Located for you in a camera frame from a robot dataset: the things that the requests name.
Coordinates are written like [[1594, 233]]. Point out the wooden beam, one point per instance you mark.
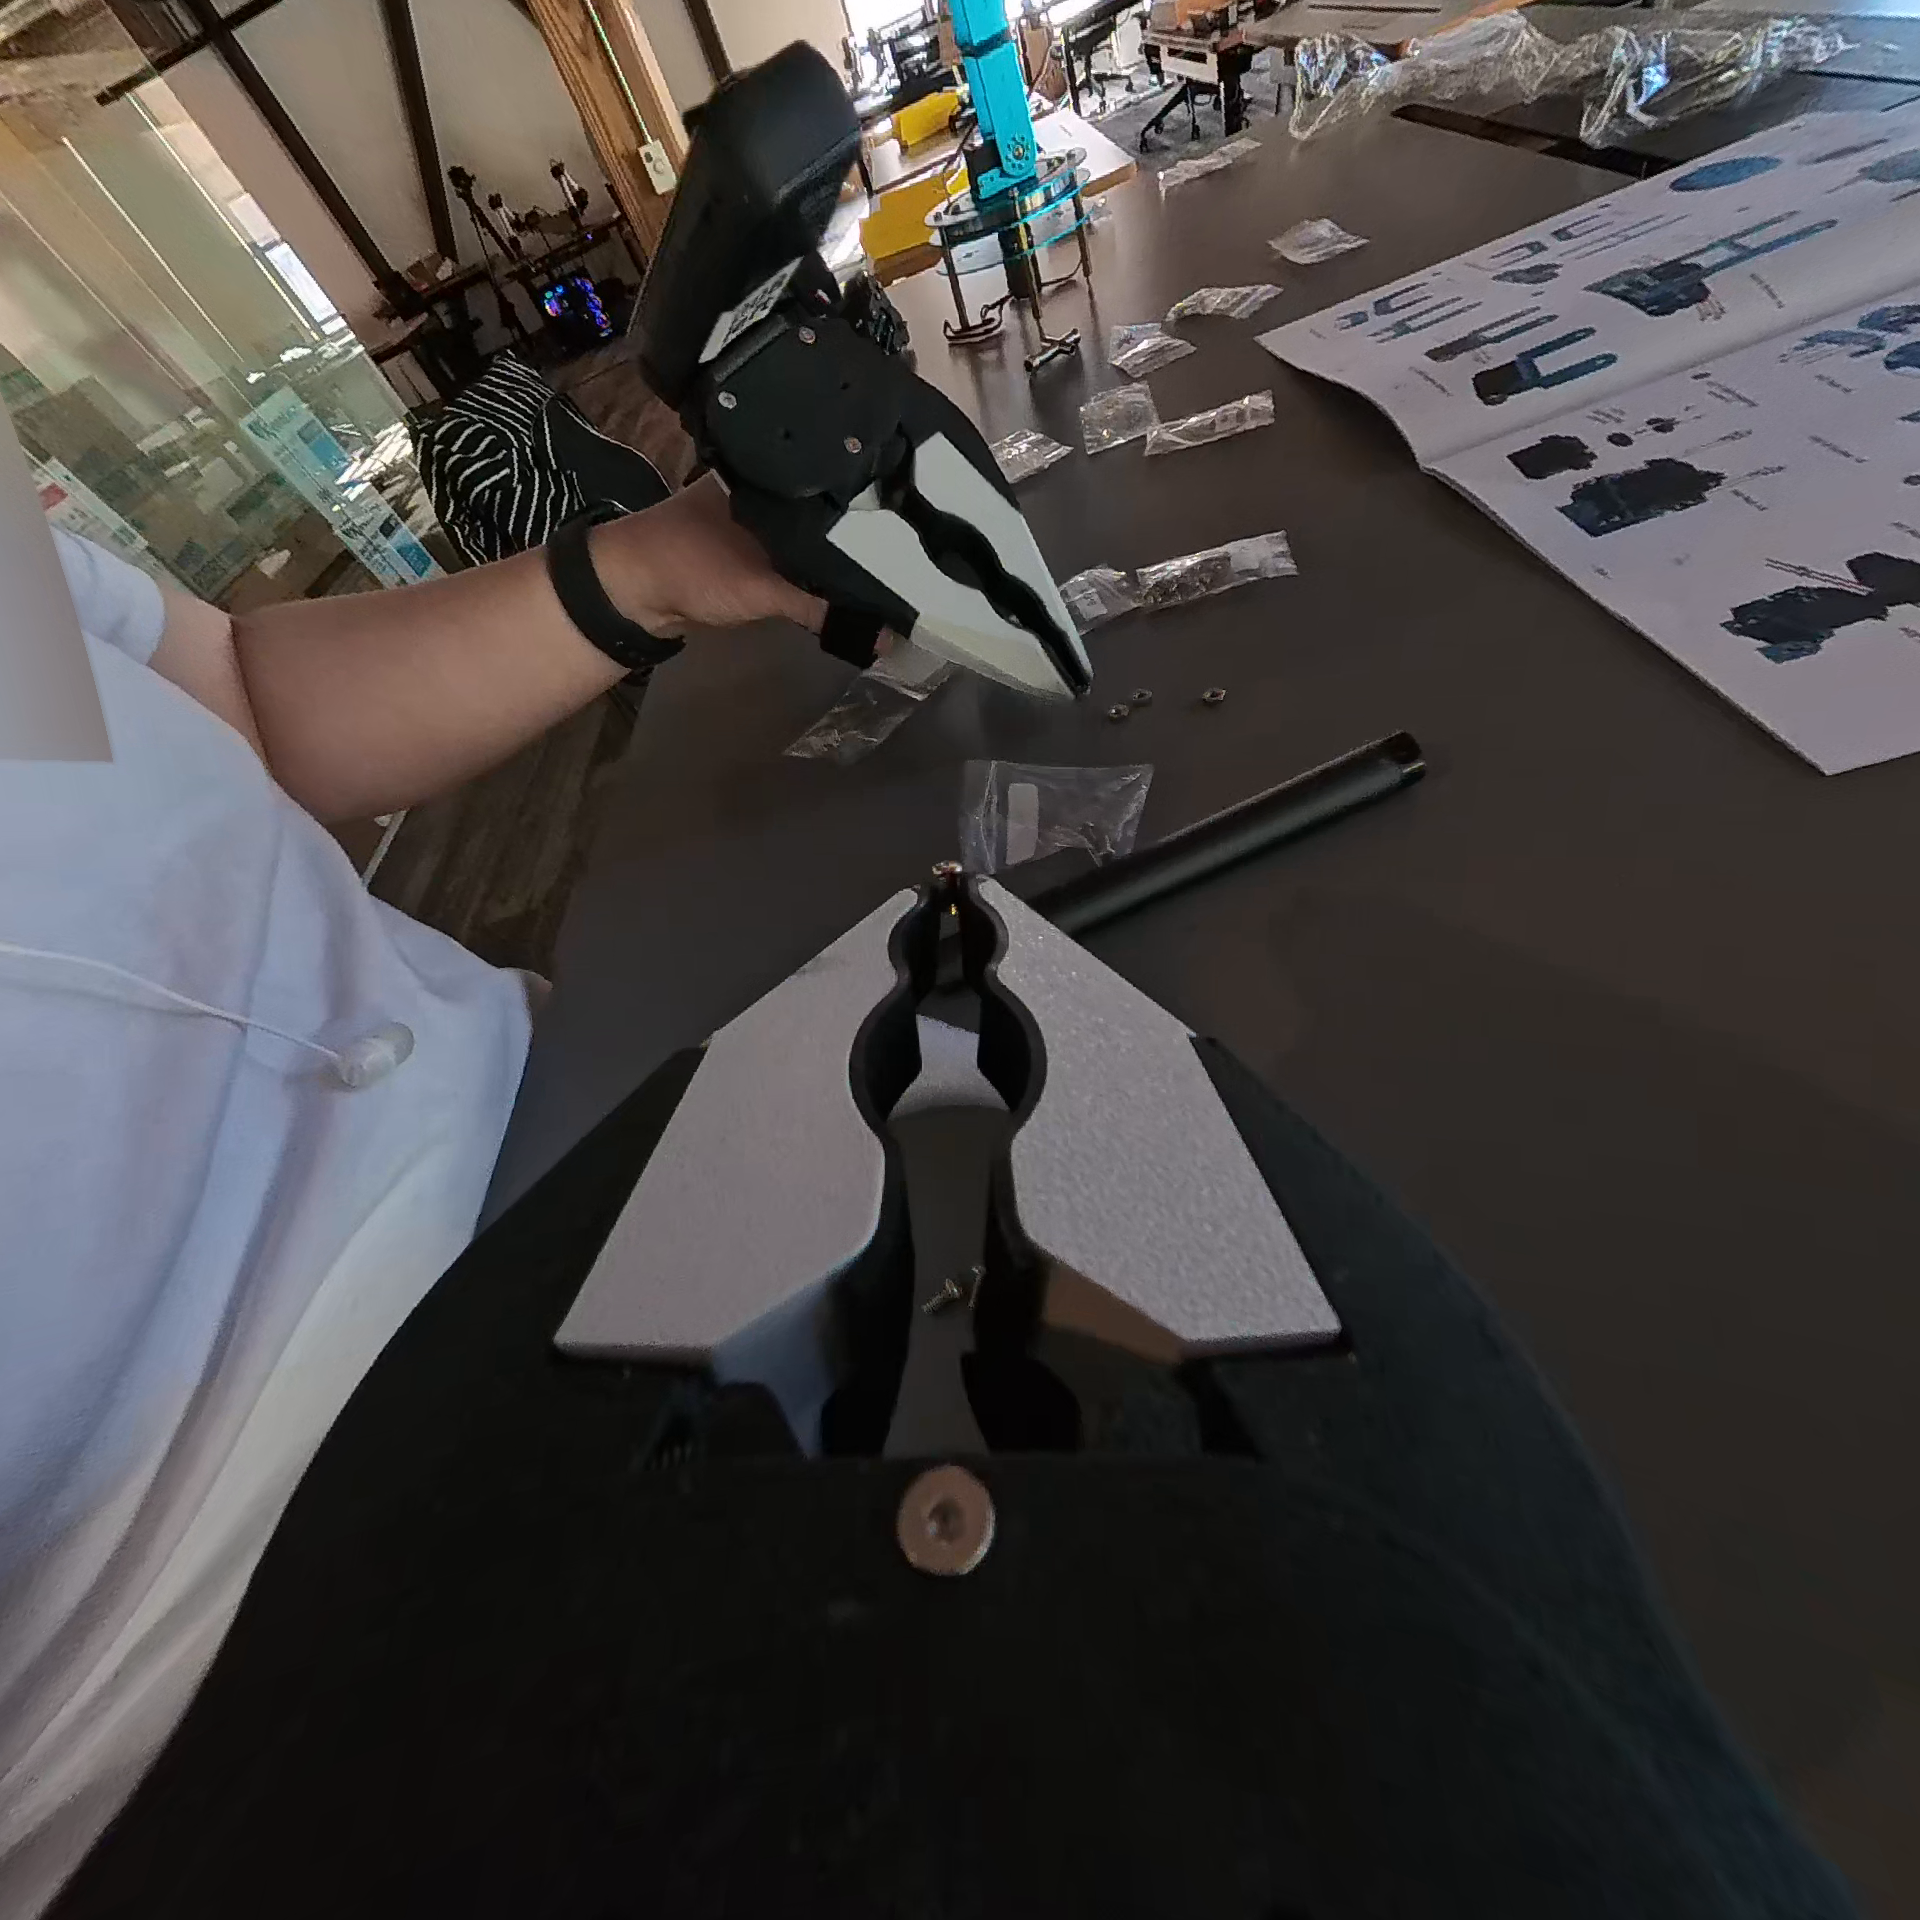
[[601, 105]]

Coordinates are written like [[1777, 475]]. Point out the small clear plastic bag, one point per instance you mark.
[[1316, 240], [861, 720], [1056, 810], [1206, 425], [1026, 454], [1102, 596], [1221, 300], [1206, 161], [1146, 347], [1117, 415]]

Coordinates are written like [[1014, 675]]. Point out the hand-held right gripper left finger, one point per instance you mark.
[[750, 1185]]

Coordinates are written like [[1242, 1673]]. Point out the camera tripod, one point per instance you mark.
[[481, 210]]

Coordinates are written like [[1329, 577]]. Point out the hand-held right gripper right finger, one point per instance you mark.
[[1155, 1171]]

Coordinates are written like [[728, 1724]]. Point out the person's left hand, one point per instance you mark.
[[721, 586]]

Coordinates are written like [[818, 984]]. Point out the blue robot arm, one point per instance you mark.
[[992, 91]]

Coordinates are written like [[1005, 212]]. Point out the dark brown desk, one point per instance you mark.
[[1500, 975]]

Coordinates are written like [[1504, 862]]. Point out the printed assembly manual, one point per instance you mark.
[[1726, 450]]

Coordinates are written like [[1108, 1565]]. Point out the yellow storage bin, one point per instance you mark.
[[900, 232]]

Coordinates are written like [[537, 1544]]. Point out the black metal tube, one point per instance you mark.
[[1276, 817]]

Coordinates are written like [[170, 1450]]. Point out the striped black white bag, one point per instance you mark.
[[496, 465]]

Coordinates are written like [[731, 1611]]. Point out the person's left forearm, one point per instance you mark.
[[420, 681]]

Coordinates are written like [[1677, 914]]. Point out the crumpled clear plastic wrap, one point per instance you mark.
[[1500, 61]]

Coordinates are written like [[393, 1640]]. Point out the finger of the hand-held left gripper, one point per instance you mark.
[[1011, 555], [960, 637]]

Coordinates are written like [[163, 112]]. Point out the silver cross wrench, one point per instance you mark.
[[1051, 350]]

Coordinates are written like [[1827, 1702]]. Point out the black wristband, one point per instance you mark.
[[606, 592]]

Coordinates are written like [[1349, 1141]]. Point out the clear bag of screws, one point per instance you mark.
[[1216, 571]]

